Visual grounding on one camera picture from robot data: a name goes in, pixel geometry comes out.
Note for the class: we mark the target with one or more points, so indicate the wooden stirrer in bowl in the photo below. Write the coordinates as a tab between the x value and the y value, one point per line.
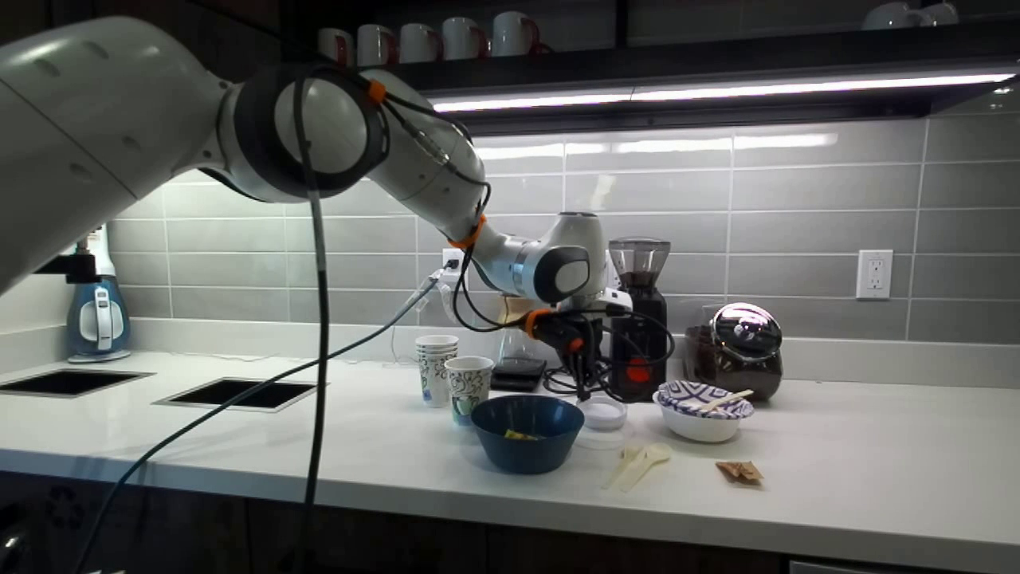
730	399

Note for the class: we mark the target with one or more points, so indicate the patterned paper cup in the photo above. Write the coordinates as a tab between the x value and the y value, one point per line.
436	366
466	388

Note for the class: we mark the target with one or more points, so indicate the blue spray bottle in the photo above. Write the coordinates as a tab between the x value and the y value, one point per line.
96	319

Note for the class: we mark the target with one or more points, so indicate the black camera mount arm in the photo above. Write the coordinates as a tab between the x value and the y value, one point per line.
73	264

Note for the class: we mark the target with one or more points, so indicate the pale wooden spoon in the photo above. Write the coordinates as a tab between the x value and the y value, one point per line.
627	469

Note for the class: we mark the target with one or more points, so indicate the white wall outlet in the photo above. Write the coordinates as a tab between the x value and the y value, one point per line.
873	274
449	264

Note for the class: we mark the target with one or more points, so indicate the small yellow item in bowl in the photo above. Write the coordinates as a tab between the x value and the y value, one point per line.
519	433

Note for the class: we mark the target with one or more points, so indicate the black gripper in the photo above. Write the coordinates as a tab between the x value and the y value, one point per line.
576	330

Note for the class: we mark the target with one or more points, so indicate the dark blue bowl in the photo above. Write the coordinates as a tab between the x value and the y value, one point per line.
526	449

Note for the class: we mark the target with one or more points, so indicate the white plate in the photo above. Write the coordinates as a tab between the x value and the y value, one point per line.
607	421

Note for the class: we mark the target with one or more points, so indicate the black coffee scale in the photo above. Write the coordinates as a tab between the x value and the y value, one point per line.
517	374

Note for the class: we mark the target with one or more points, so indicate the under-cabinet light strip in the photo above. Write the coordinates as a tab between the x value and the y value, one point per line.
744	91

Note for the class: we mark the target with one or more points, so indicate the black coffee grinder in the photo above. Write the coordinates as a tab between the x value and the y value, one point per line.
643	260

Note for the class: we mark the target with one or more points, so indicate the white bowl with blue pattern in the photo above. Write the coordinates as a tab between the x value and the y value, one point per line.
703	421

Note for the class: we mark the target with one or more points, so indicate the black rectangular counter inset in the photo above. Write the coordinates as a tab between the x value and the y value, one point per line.
69	381

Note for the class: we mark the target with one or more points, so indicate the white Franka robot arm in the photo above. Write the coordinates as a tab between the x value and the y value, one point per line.
96	128

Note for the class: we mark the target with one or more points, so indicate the chrome round kettle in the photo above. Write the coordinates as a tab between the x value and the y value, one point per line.
748	345

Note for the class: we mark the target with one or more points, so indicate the white dish on shelf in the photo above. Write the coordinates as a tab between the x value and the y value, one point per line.
939	14
889	16

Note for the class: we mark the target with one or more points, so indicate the white mug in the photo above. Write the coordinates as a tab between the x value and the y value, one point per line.
510	34
334	45
414	41
375	45
459	38

